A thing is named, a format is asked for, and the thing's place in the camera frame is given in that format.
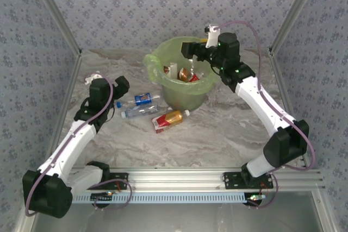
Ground brown copper-label bottle white cap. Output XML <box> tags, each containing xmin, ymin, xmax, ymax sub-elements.
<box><xmin>177</xmin><ymin>67</ymin><xmax>190</xmax><ymax>83</ymax></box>

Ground green plastic bin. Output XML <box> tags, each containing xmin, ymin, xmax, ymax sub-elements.
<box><xmin>142</xmin><ymin>35</ymin><xmax>221</xmax><ymax>97</ymax></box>

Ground grey plastic bin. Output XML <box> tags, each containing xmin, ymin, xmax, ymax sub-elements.
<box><xmin>160</xmin><ymin>79</ymin><xmax>212</xmax><ymax>112</ymax></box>

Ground blue-label cola bottle blue cap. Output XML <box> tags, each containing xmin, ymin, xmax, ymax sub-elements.
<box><xmin>116</xmin><ymin>92</ymin><xmax>161</xmax><ymax>109</ymax></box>

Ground clear water bottle white cap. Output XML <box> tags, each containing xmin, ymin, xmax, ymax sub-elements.
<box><xmin>121</xmin><ymin>103</ymin><xmax>161</xmax><ymax>119</ymax></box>

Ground red gold label bottle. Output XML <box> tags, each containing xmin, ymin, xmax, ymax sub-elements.
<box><xmin>151</xmin><ymin>109</ymin><xmax>190</xmax><ymax>134</ymax></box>

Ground left base circuit board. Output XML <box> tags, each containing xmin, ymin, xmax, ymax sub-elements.
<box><xmin>91</xmin><ymin>191</ymin><xmax>114</xmax><ymax>209</ymax></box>

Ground base circuit board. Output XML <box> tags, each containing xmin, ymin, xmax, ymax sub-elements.
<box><xmin>91</xmin><ymin>191</ymin><xmax>114</xmax><ymax>209</ymax></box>
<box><xmin>245</xmin><ymin>192</ymin><xmax>266</xmax><ymax>207</ymax></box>

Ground right base circuit board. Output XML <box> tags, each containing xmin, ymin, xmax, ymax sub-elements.
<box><xmin>245</xmin><ymin>192</ymin><xmax>266</xmax><ymax>207</ymax></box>

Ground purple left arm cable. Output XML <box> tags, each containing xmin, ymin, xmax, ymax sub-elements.
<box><xmin>24</xmin><ymin>73</ymin><xmax>115</xmax><ymax>218</ymax></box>

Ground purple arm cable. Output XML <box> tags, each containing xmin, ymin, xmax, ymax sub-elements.
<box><xmin>24</xmin><ymin>73</ymin><xmax>115</xmax><ymax>218</ymax></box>
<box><xmin>216</xmin><ymin>20</ymin><xmax>316</xmax><ymax>172</ymax></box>

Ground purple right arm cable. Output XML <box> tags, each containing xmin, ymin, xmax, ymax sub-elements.
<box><xmin>216</xmin><ymin>20</ymin><xmax>316</xmax><ymax>172</ymax></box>

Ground aluminium frame post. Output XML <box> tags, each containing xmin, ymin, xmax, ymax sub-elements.
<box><xmin>26</xmin><ymin>0</ymin><xmax>83</xmax><ymax>57</ymax></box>
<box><xmin>268</xmin><ymin>0</ymin><xmax>325</xmax><ymax>53</ymax></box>

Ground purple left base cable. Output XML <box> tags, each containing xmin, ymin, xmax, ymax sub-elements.
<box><xmin>88</xmin><ymin>179</ymin><xmax>133</xmax><ymax>211</ymax></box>

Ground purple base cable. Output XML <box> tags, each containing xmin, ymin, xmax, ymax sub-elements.
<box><xmin>246</xmin><ymin>173</ymin><xmax>279</xmax><ymax>210</ymax></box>
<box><xmin>88</xmin><ymin>179</ymin><xmax>133</xmax><ymax>211</ymax></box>

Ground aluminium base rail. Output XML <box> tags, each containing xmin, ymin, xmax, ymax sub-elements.
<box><xmin>70</xmin><ymin>167</ymin><xmax>326</xmax><ymax>191</ymax></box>

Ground white slotted cable duct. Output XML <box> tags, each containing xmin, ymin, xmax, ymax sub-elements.
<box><xmin>72</xmin><ymin>191</ymin><xmax>252</xmax><ymax>205</ymax></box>

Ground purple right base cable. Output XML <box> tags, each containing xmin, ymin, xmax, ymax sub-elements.
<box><xmin>246</xmin><ymin>173</ymin><xmax>279</xmax><ymax>210</ymax></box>

